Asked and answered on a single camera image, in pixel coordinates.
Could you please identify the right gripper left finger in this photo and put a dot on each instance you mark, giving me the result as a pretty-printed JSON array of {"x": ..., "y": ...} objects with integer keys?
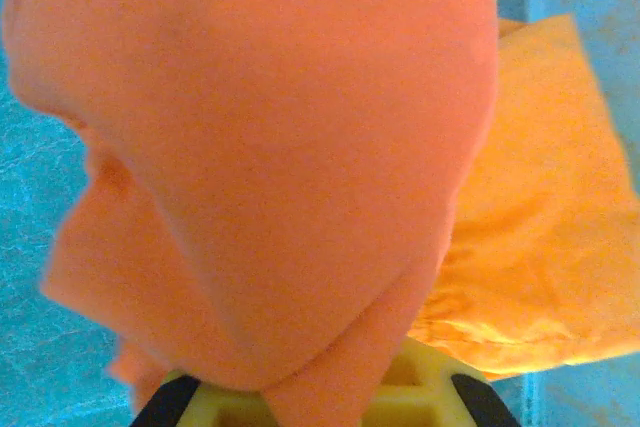
[{"x": 210, "y": 407}]

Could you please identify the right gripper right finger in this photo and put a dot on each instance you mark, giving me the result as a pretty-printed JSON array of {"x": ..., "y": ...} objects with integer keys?
[{"x": 435, "y": 397}]

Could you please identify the red-orange shorts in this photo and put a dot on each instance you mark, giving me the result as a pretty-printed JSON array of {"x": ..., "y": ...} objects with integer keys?
[{"x": 275, "y": 147}]

